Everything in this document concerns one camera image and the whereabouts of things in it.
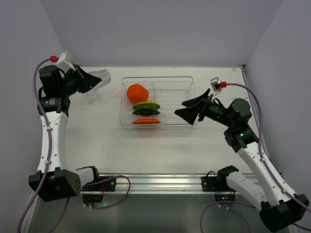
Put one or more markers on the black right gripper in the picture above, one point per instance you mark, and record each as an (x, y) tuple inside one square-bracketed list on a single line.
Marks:
[(203, 109)]

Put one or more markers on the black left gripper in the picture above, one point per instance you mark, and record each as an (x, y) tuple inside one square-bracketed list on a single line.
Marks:
[(79, 79)]

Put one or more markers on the clear faceted glass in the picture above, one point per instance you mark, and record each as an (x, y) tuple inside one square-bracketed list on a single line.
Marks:
[(93, 95), (104, 75)]

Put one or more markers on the orange plastic plate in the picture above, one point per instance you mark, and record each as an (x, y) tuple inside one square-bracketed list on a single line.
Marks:
[(142, 121)]

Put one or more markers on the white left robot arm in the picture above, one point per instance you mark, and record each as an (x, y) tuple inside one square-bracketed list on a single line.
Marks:
[(53, 180)]

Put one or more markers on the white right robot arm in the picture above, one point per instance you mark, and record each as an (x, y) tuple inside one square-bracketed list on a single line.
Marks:
[(278, 204)]

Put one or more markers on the orange plastic cup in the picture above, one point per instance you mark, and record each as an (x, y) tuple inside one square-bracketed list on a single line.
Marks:
[(137, 93)]

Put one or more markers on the green plastic plate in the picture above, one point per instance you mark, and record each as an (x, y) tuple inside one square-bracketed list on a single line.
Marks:
[(146, 105)]

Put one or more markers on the black plastic plate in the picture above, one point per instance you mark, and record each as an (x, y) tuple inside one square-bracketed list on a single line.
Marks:
[(146, 112)]

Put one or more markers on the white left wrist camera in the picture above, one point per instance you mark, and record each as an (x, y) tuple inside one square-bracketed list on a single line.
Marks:
[(63, 61)]

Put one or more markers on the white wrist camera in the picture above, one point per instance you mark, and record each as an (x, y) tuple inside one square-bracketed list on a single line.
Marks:
[(217, 85), (63, 61)]

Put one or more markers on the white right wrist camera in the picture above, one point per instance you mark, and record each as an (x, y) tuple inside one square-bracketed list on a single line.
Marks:
[(217, 85)]

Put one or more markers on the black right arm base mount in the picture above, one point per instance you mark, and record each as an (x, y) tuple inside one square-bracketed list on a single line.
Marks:
[(216, 187)]

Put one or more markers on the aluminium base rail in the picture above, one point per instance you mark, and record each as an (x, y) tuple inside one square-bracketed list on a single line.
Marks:
[(157, 184)]

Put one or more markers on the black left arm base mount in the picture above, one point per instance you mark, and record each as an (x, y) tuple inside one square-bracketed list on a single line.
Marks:
[(95, 193)]

